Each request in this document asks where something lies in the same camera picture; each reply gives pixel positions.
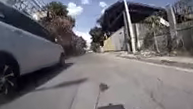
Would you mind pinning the dark green tree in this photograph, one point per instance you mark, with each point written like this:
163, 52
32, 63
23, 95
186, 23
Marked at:
97, 35

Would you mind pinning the row of trees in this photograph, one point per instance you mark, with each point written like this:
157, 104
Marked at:
62, 26

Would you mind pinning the grey utility pole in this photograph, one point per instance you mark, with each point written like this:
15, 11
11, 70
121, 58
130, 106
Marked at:
128, 21

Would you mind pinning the grey concrete road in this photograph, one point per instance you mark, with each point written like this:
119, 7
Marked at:
137, 87

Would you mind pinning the building with dark roof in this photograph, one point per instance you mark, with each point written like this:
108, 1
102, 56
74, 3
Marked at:
137, 11

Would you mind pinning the small thin tree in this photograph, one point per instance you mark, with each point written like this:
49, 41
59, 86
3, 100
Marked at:
154, 28

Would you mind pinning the white car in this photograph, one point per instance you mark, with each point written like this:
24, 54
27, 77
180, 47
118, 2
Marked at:
23, 47

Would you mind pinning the grey concrete pavement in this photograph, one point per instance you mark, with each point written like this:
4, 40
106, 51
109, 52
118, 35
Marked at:
185, 61

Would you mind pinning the concrete post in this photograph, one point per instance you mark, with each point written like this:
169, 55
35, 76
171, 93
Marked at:
172, 23

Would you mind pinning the grey concrete wall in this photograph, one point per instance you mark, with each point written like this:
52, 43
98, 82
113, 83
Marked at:
186, 32

